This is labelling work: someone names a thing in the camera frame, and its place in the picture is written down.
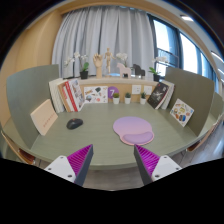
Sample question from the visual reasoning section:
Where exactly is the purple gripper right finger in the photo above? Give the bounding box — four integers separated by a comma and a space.
134, 145, 181, 185

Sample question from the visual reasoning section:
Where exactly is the small potted plant left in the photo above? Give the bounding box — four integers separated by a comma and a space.
113, 93, 120, 104

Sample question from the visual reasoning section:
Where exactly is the wooden mannequin figure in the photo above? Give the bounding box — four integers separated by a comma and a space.
104, 48, 115, 73

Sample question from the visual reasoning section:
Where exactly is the black horse figure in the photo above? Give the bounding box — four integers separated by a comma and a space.
133, 64, 145, 78

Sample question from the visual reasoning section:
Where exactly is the red and white book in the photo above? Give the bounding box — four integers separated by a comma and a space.
58, 79, 85, 112

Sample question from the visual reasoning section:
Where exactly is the small potted plant middle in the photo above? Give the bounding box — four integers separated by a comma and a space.
125, 92, 131, 104

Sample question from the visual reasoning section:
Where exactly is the white orchid behind horse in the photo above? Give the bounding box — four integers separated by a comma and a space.
116, 52, 128, 66

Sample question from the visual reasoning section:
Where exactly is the grey curtain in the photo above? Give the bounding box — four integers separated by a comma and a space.
52, 6, 154, 78

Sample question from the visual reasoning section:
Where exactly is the right green desk partition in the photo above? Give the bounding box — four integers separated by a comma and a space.
165, 67, 215, 136

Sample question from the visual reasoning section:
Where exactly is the green desk partition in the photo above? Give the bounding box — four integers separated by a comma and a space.
3, 65, 59, 149
165, 67, 215, 136

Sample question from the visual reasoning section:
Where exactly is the white orchid black pot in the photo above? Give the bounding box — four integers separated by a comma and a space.
64, 51, 89, 73

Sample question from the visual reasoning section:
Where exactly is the purple round number sign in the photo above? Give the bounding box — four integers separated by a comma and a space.
108, 86, 119, 99

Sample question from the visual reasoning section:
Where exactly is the left green desk partition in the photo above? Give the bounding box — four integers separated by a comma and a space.
3, 65, 59, 149

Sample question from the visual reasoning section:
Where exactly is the colourful picture card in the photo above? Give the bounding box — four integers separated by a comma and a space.
170, 99, 194, 127

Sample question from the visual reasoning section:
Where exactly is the small potted plant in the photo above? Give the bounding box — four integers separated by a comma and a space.
140, 92, 146, 105
125, 92, 131, 104
113, 93, 120, 104

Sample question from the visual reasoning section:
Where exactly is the black computer mouse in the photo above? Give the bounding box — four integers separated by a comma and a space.
66, 118, 83, 130

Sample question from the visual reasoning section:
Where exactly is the pink horse figure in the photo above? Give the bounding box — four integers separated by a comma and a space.
117, 63, 131, 78

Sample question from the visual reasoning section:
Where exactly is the illustrated white card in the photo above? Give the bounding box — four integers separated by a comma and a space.
84, 86, 108, 103

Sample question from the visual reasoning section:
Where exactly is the small potted plant right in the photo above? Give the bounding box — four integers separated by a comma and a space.
140, 92, 146, 105

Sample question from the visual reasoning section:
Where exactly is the wooden hand model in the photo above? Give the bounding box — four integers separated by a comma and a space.
93, 53, 103, 78

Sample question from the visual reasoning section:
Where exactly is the white orchid right pot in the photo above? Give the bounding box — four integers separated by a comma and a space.
148, 56, 168, 82

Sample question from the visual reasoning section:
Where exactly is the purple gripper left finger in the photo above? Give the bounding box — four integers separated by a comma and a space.
45, 144, 93, 186

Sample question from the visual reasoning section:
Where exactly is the black book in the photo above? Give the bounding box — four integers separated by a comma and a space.
147, 82, 169, 109

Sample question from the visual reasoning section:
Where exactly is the pink mouse pad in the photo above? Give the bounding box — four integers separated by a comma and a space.
113, 116, 154, 145

